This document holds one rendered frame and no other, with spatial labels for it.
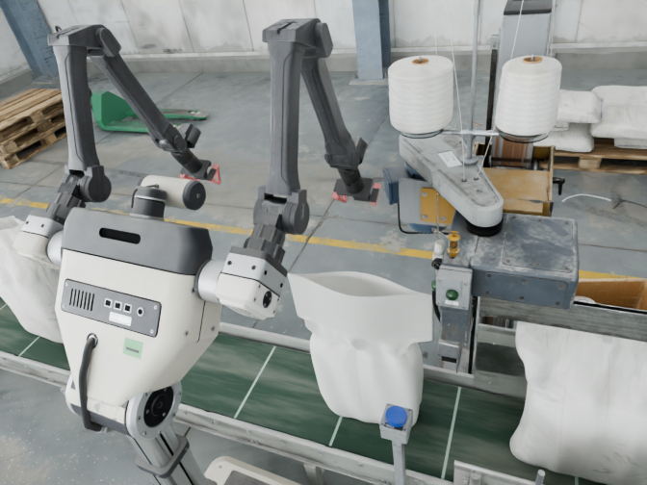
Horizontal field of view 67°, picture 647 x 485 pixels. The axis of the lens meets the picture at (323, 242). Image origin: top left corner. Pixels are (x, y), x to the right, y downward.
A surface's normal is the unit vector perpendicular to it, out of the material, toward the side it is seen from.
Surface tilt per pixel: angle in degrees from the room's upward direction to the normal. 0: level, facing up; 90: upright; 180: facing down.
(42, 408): 0
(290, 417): 0
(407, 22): 90
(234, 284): 30
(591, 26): 90
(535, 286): 90
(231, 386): 0
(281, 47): 66
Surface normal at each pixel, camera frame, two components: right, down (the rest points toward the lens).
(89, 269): -0.39, -0.05
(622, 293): -0.13, 0.62
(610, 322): -0.36, 0.60
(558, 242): -0.13, -0.79
